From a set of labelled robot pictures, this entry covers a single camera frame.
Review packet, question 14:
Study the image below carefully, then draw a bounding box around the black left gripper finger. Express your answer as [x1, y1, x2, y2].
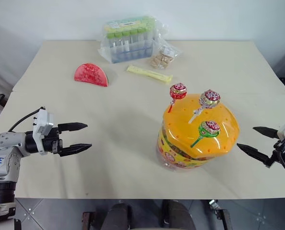
[59, 143, 92, 158]
[57, 122, 89, 132]

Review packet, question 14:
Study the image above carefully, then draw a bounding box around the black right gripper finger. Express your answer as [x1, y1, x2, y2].
[237, 143, 277, 169]
[252, 126, 279, 139]

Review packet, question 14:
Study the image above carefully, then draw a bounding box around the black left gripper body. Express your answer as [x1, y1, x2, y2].
[42, 127, 63, 154]

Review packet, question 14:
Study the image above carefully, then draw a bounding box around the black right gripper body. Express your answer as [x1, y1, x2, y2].
[272, 138, 285, 164]

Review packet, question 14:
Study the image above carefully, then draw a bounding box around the green wrapped lollipop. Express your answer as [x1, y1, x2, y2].
[191, 120, 221, 149]

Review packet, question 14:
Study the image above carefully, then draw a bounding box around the orange lollipop display tub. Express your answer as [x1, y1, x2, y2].
[155, 93, 240, 170]

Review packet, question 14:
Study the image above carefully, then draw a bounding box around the silver wrapped lollipop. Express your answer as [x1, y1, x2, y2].
[187, 90, 221, 125]

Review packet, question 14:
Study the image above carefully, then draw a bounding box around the red wrapped lollipop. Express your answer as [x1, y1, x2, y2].
[167, 82, 188, 114]

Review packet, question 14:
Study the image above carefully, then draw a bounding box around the red watermelon slice toy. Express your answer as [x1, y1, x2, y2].
[74, 63, 109, 87]

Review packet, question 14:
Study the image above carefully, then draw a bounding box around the dark rounded shape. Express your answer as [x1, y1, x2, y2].
[160, 199, 197, 230]
[101, 203, 138, 230]

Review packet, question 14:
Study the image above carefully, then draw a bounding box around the yellow stick packet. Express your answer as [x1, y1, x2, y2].
[126, 65, 173, 85]

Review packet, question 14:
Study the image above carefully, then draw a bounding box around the bagged green-capped test tube rack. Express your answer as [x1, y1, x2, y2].
[98, 15, 168, 64]

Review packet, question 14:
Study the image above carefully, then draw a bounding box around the bag of brown cubes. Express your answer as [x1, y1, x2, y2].
[148, 40, 182, 70]

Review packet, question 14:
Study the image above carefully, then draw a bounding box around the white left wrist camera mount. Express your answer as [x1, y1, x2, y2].
[32, 108, 55, 156]

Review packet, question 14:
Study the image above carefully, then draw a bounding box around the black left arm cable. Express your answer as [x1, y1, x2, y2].
[8, 106, 46, 133]

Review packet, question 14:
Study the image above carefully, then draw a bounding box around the dark metal bracket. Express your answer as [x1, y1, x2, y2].
[81, 211, 96, 230]
[208, 199, 234, 230]

